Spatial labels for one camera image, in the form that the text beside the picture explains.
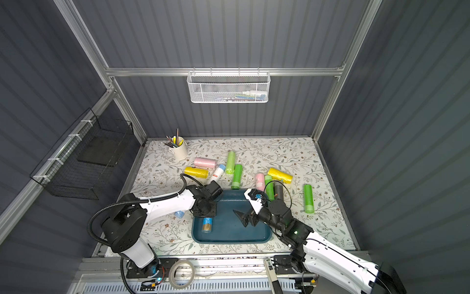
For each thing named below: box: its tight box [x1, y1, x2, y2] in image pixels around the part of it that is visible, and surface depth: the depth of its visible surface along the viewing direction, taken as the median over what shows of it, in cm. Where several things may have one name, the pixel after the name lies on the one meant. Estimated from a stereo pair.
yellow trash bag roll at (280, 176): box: [267, 167, 294, 184], surface depth 101 cm
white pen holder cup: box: [168, 135, 188, 160], surface depth 108 cm
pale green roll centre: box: [225, 150, 236, 175], surface depth 105 cm
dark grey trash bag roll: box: [274, 181, 284, 200], surface depth 95 cm
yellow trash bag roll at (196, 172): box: [183, 166, 210, 179], surface depth 103 cm
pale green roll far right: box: [303, 184, 315, 214], surface depth 93 cm
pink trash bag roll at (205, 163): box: [193, 157, 217, 169], surface depth 107 cm
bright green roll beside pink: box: [264, 175, 275, 202], surface depth 98 cm
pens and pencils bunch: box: [164, 128, 185, 149], surface depth 108 cm
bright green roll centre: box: [231, 164, 243, 190], surface depth 101 cm
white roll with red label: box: [210, 164, 226, 184], surface depth 103 cm
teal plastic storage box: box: [191, 189, 273, 244], surface depth 83 cm
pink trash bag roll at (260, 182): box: [255, 172, 265, 192], surface depth 98 cm
